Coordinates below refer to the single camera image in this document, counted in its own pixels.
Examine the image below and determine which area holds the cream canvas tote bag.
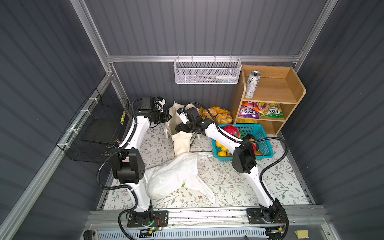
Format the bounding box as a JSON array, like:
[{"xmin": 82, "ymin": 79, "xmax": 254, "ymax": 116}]
[{"xmin": 165, "ymin": 102, "xmax": 197, "ymax": 157}]

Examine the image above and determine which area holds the purple Fox's candy bag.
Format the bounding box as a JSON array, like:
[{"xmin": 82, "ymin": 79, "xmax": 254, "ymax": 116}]
[{"xmin": 238, "ymin": 102, "xmax": 259, "ymax": 119}]

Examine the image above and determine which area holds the white plastic grocery bag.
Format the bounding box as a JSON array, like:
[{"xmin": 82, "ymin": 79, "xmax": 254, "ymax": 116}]
[{"xmin": 144, "ymin": 152, "xmax": 216, "ymax": 204}]

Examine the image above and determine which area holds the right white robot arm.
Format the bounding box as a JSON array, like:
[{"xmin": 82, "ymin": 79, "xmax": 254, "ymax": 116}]
[{"xmin": 175, "ymin": 111, "xmax": 289, "ymax": 223}]

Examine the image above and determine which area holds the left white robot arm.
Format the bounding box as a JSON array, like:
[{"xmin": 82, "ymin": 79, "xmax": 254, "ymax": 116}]
[{"xmin": 96, "ymin": 110, "xmax": 172, "ymax": 216}]

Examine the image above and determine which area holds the yellow bread tray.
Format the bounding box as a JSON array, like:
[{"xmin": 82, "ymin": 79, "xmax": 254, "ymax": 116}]
[{"xmin": 199, "ymin": 106, "xmax": 233, "ymax": 125}]

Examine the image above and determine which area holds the upper pink dragon fruit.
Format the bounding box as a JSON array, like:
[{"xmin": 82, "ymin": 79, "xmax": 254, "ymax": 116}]
[{"xmin": 223, "ymin": 125, "xmax": 241, "ymax": 138}]

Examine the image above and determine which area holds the yellow lemon lower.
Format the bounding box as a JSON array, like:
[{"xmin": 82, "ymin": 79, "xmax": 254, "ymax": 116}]
[{"xmin": 218, "ymin": 151, "xmax": 227, "ymax": 158}]

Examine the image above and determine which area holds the teal plastic basket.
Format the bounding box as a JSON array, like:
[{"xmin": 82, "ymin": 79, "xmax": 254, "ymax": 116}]
[{"xmin": 212, "ymin": 124, "xmax": 274, "ymax": 162}]

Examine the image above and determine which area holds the left silver drink can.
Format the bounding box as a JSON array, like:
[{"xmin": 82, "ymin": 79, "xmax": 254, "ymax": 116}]
[{"xmin": 245, "ymin": 71, "xmax": 261, "ymax": 99}]

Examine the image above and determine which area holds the green Fox's candy bag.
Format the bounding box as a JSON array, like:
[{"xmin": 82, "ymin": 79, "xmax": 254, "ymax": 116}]
[{"xmin": 260, "ymin": 104, "xmax": 284, "ymax": 119}]

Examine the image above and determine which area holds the wooden shelf unit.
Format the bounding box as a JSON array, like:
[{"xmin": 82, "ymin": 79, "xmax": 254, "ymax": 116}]
[{"xmin": 230, "ymin": 65, "xmax": 306, "ymax": 136}]

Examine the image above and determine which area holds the floral table mat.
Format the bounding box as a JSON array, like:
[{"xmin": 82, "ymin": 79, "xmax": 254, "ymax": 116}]
[{"xmin": 103, "ymin": 113, "xmax": 310, "ymax": 210}]

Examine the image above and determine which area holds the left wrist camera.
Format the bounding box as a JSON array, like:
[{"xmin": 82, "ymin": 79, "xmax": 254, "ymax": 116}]
[{"xmin": 140, "ymin": 97, "xmax": 166, "ymax": 112}]

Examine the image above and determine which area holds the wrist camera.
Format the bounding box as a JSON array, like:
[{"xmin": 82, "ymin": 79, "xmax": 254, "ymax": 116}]
[
  {"xmin": 177, "ymin": 108, "xmax": 201, "ymax": 125},
  {"xmin": 140, "ymin": 97, "xmax": 166, "ymax": 112}
]

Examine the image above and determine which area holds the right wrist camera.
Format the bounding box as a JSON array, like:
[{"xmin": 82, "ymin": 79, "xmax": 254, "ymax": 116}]
[{"xmin": 177, "ymin": 108, "xmax": 201, "ymax": 125}]

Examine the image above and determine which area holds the white wire wall basket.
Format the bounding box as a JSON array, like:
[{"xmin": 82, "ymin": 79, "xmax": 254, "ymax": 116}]
[{"xmin": 173, "ymin": 56, "xmax": 242, "ymax": 85}]

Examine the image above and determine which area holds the black wire wall basket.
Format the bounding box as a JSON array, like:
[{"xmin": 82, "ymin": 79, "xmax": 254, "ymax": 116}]
[{"xmin": 57, "ymin": 91, "xmax": 130, "ymax": 164}]

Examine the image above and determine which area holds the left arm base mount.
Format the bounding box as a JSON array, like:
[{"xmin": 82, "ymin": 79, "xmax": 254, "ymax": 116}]
[{"xmin": 127, "ymin": 211, "xmax": 169, "ymax": 228}]

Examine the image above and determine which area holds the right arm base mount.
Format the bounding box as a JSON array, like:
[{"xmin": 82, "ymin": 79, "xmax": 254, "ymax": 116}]
[{"xmin": 246, "ymin": 208, "xmax": 287, "ymax": 224}]

